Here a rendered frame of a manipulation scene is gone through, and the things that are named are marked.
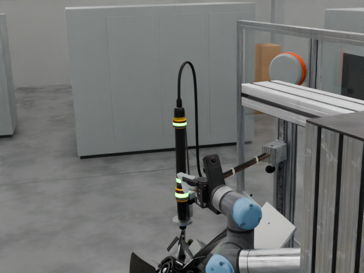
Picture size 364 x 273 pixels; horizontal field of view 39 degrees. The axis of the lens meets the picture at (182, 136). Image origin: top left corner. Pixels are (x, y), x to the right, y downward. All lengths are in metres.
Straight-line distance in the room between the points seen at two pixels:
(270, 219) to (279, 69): 0.63
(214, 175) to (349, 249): 0.82
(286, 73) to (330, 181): 1.50
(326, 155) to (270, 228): 1.36
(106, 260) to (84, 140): 2.98
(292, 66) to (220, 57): 5.22
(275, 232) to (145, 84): 5.35
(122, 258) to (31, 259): 0.80
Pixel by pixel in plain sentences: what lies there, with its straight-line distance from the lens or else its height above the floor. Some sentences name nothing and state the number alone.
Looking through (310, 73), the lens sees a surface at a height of 1.86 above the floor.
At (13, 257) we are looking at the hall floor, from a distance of 4.94.
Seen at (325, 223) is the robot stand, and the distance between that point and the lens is 0.79.
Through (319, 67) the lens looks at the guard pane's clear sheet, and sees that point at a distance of 2.29.
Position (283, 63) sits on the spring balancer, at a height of 1.92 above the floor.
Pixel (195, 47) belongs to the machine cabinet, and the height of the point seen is 1.48.
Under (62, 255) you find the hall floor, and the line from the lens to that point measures 4.82.
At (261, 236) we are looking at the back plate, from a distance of 2.11.
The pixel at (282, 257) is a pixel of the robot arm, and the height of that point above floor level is 1.60.
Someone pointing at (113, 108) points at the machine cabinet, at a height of 0.70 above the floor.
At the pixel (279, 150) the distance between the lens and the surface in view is 2.22.
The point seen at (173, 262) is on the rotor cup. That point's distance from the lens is 1.95.
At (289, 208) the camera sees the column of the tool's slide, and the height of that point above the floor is 1.27.
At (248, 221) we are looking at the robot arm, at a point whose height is 1.63.
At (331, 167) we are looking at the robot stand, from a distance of 0.76.
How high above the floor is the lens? 2.21
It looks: 16 degrees down
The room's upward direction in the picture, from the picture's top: 2 degrees counter-clockwise
